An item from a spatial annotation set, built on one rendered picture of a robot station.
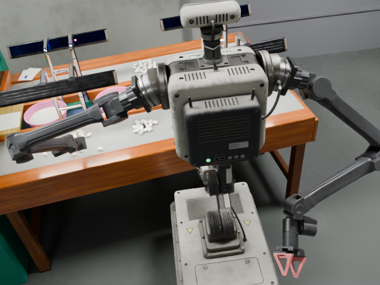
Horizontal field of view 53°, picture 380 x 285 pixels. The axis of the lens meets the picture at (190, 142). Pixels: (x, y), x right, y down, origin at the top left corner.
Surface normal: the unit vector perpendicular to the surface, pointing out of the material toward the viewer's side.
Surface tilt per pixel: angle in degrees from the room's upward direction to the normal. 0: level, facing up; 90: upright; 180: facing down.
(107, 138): 0
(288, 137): 90
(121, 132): 0
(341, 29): 90
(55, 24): 90
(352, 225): 0
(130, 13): 90
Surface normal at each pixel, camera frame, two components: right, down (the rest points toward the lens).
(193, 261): -0.08, -0.77
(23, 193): 0.25, 0.61
